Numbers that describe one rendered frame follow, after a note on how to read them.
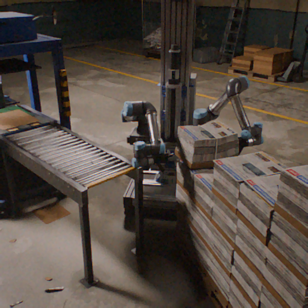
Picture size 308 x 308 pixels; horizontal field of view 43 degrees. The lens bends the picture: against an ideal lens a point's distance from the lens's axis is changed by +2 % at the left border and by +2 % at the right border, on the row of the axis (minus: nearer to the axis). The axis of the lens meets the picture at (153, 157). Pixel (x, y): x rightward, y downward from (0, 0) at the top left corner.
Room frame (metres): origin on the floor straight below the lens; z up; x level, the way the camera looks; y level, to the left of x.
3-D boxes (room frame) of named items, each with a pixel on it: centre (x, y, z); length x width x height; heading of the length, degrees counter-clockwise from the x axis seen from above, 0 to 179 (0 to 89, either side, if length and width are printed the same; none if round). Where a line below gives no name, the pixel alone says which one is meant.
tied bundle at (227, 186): (2.08, -0.60, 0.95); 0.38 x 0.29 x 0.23; 111
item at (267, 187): (1.81, -0.72, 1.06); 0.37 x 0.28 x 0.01; 109
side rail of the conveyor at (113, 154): (3.06, 0.55, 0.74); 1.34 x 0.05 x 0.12; 43
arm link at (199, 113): (3.18, -0.41, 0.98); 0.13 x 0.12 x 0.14; 134
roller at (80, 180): (2.51, 0.38, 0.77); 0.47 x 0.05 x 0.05; 133
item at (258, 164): (2.08, -0.59, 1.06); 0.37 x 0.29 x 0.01; 111
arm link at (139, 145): (2.53, 0.08, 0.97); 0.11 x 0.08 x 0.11; 99
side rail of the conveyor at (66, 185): (2.72, 0.92, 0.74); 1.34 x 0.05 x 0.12; 43
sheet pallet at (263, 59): (8.86, -2.44, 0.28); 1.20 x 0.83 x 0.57; 43
